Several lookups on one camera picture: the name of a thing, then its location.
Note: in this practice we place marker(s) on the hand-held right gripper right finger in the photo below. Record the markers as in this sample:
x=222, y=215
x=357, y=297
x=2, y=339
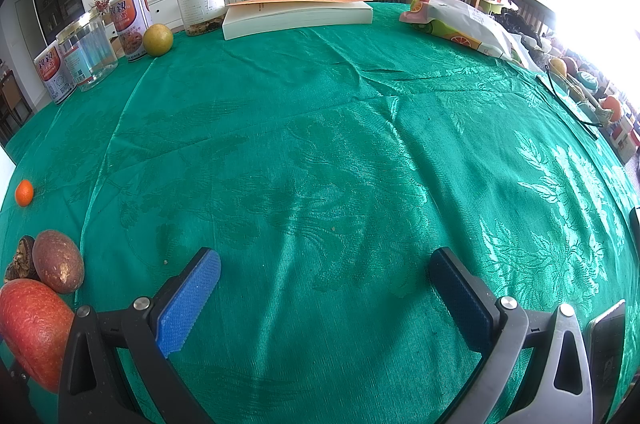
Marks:
x=460, y=304

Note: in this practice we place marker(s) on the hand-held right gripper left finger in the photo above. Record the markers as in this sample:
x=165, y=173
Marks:
x=190, y=299

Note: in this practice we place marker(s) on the purple sweet potato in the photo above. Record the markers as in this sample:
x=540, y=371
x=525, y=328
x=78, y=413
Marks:
x=59, y=261

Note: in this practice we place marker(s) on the red apple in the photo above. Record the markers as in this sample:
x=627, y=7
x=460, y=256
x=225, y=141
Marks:
x=35, y=329

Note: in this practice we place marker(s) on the dark brown wrinkled fruit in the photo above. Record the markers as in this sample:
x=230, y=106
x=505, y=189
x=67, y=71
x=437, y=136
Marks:
x=20, y=261

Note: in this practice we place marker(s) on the orange tangerine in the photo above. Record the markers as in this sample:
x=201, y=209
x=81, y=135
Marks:
x=24, y=193

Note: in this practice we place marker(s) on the white-walled cardboard box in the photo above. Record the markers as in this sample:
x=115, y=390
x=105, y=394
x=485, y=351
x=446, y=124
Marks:
x=4, y=168

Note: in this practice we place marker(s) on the yellow citrus fruit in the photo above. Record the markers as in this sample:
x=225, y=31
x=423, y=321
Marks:
x=158, y=39

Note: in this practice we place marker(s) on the dark smartphone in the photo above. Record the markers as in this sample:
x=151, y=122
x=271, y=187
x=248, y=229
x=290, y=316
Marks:
x=605, y=354

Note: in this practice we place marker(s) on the white-edged smartphone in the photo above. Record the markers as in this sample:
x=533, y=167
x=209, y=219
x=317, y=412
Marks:
x=636, y=219

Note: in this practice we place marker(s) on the green tablecloth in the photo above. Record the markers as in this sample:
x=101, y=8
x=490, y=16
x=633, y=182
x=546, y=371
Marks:
x=325, y=153

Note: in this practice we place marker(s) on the black eyeglasses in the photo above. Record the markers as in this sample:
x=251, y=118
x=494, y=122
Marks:
x=592, y=123

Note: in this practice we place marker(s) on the fruit basket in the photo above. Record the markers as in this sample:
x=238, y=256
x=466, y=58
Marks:
x=585, y=83

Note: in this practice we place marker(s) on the wooden dining table set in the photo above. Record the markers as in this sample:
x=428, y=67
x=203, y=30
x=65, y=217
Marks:
x=12, y=103

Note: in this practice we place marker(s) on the red label tin can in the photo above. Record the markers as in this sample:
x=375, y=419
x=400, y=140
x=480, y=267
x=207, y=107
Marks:
x=131, y=23
x=52, y=73

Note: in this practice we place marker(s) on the clear jar with gold lid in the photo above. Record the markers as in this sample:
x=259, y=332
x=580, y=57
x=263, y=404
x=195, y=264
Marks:
x=87, y=53

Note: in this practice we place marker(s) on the white snack bag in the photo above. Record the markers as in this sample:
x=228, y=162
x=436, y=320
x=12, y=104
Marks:
x=465, y=23

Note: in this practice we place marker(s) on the thick orange cover book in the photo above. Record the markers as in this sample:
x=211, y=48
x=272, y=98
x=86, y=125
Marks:
x=300, y=16

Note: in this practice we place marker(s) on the red flower arrangement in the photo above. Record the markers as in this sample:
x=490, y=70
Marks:
x=101, y=2

